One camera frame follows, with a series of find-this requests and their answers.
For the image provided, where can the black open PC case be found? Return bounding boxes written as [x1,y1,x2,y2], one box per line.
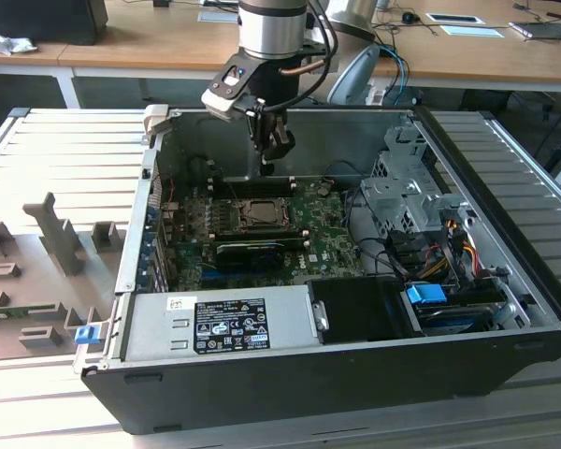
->
[72,105,561,436]

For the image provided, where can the silver metal drive cage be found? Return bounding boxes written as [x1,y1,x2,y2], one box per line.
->
[359,123,473,235]

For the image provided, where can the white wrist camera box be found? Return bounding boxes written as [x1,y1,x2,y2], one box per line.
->
[200,54,263,123]

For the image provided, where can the grey flat tablet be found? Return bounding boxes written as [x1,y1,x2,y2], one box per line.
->
[509,21,561,41]

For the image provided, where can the blue disk carrier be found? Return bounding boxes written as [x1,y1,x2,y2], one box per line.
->
[405,282,448,308]

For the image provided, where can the grey parts rack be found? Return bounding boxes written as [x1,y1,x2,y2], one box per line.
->
[0,191,127,364]

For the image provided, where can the black computer tower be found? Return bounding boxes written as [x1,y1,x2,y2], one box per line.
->
[0,0,108,47]

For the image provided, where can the metal socket cover frame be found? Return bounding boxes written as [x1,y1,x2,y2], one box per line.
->
[238,198,294,230]

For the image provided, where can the beige case latch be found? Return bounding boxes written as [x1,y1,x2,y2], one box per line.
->
[143,105,171,151]

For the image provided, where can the green motherboard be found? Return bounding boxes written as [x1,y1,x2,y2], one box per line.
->
[161,180,370,294]

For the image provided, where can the pale blue desk plate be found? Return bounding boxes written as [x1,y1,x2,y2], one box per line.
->
[439,23,509,38]

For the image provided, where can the black plastic fan shroud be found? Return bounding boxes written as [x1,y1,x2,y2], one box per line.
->
[306,275,424,345]

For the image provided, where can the square silver CPU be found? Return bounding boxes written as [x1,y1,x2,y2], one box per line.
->
[249,201,286,224]

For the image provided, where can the yellow red power wires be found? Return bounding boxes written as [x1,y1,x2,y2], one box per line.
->
[420,219,479,278]

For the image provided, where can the blue cable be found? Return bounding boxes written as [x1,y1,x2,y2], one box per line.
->
[378,44,410,102]

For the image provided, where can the copper coloured wrist cable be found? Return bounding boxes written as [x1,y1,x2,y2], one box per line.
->
[279,60,320,77]

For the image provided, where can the wooden office desk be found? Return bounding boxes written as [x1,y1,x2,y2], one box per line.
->
[58,0,561,93]
[0,7,111,109]

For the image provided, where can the pale grey office chair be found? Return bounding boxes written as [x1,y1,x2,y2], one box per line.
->
[327,44,381,107]

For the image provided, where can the crumpled white paper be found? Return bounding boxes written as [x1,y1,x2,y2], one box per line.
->
[0,26,38,56]

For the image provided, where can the grey power supply unit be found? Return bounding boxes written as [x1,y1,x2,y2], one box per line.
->
[123,284,322,364]

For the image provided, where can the black hard disk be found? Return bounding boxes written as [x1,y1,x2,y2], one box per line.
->
[415,303,496,336]

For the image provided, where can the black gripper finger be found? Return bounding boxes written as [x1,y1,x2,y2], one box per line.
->
[261,114,296,175]
[245,98,268,153]

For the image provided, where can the CPU socket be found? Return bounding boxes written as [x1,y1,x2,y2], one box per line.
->
[233,196,296,233]

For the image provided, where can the black graphics card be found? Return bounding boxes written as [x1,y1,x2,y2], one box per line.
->
[214,240,286,273]

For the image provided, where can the green RAM stick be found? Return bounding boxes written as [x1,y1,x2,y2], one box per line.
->
[0,304,60,320]

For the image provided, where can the silver desk cable hatch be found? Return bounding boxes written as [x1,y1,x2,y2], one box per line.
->
[424,12,485,24]
[198,9,240,23]

